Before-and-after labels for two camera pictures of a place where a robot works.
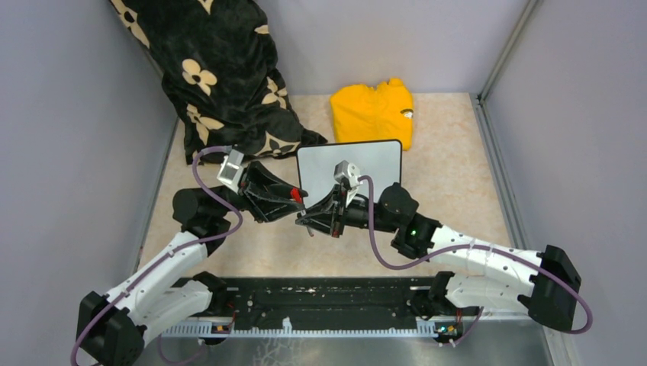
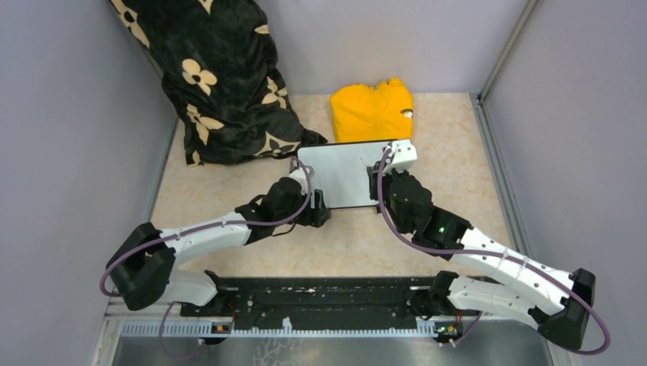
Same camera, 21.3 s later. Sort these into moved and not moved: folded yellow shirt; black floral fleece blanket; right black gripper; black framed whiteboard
Moved: right black gripper
Not moved: folded yellow shirt; black framed whiteboard; black floral fleece blanket
